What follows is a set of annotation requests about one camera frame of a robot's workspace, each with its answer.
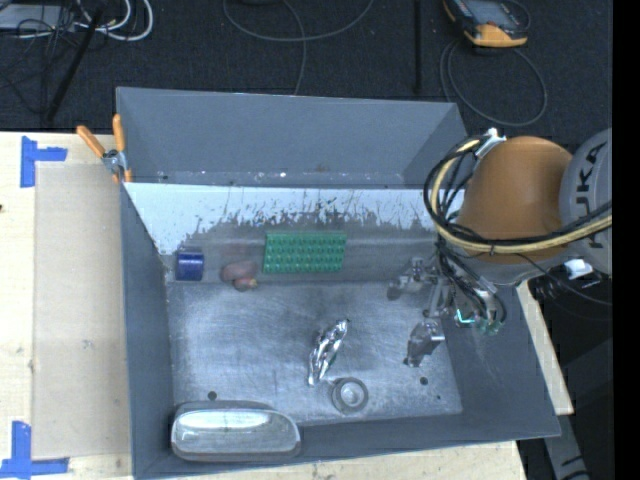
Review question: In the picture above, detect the blue cup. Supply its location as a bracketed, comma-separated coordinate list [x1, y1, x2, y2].
[174, 248, 207, 283]

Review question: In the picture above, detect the red-brown toy food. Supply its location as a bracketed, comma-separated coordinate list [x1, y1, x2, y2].
[219, 259, 260, 293]

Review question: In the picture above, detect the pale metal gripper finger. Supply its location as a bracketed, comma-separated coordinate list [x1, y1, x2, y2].
[403, 319, 447, 368]
[386, 256, 432, 301]

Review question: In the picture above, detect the clear round glass lid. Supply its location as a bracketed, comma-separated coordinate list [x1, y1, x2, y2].
[330, 376, 371, 416]

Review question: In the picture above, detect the pale flat board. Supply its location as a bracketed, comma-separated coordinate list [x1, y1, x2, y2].
[30, 160, 134, 462]

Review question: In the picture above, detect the grey metal bin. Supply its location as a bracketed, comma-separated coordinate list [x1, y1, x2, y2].
[113, 86, 564, 480]

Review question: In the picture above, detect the green studded flat plate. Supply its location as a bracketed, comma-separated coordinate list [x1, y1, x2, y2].
[261, 230, 348, 276]

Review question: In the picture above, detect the crumpled silver foil wrapper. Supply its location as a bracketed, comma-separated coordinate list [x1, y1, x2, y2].
[306, 317, 351, 388]

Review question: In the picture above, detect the clear oblong plastic container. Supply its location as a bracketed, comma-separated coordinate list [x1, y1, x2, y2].
[169, 400, 303, 465]

